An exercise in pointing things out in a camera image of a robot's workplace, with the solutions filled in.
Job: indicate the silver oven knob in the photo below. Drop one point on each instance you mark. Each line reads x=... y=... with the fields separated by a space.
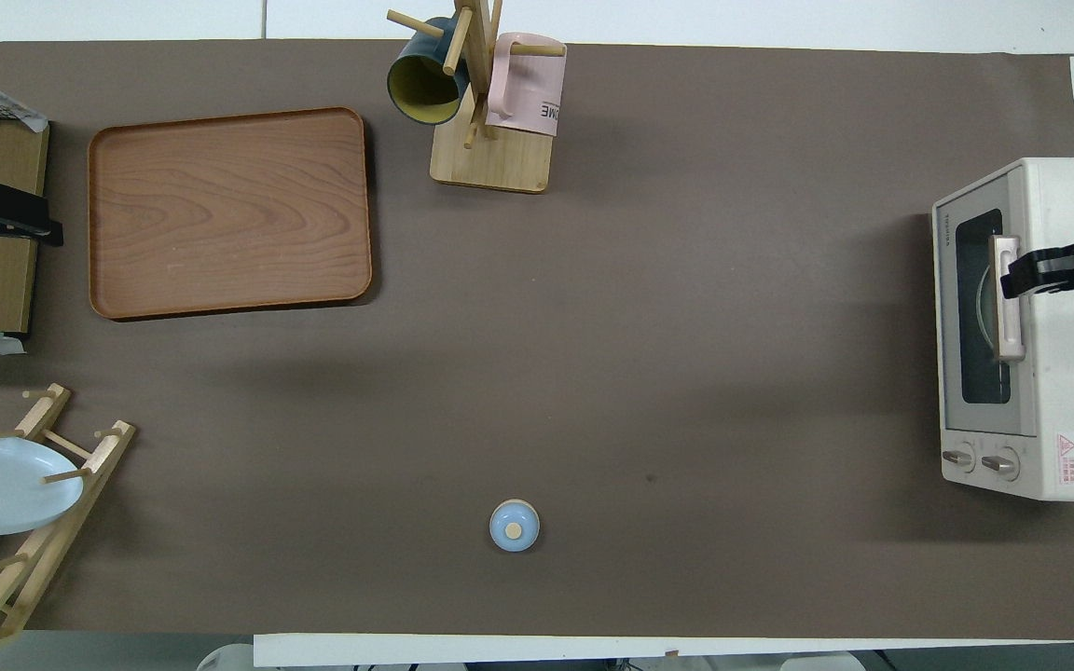
x=958 y=458
x=1000 y=462

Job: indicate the brown wooden tray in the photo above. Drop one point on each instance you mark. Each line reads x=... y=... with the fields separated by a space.
x=229 y=212

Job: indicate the wooden dish rack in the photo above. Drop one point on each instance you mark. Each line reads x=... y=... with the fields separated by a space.
x=94 y=457

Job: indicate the brown table mat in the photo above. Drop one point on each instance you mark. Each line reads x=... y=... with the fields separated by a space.
x=686 y=373

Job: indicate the dark teal mug yellow inside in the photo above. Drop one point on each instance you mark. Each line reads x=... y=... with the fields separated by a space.
x=425 y=84

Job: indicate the wooden mug tree stand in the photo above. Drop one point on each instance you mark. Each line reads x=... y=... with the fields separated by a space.
x=500 y=163

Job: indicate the pink mug with print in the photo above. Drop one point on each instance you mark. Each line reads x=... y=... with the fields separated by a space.
x=526 y=89

